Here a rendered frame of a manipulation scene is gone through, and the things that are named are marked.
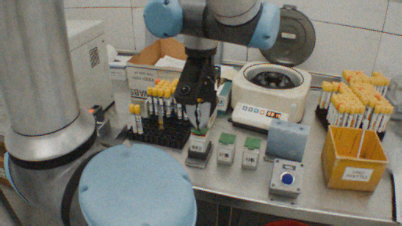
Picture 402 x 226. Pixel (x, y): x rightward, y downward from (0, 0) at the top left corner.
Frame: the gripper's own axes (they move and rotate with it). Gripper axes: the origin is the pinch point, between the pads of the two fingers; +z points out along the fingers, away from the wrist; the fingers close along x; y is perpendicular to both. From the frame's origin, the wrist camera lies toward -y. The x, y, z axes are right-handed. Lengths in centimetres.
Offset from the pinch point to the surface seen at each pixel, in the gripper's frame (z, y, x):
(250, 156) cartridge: 5.6, -0.7, -13.6
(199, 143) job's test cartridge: 3.6, -1.5, -0.6
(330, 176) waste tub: 5.9, -2.9, -33.6
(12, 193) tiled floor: 98, 18, 142
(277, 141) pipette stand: 4.0, 5.1, -19.5
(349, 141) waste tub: 4.1, 10.2, -39.0
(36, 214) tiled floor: 98, 12, 111
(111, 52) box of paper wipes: 0, 43, 53
